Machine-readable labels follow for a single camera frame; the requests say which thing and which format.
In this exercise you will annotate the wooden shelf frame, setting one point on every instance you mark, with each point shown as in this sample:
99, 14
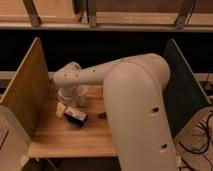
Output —
108, 15

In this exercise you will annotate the right dark side panel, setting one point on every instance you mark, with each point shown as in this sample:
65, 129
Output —
186, 102

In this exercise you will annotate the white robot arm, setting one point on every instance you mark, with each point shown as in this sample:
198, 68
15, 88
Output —
133, 100

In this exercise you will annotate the left wooden side panel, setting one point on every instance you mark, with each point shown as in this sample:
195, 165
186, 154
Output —
22, 101

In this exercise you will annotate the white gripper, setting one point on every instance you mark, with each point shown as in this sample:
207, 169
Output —
67, 95

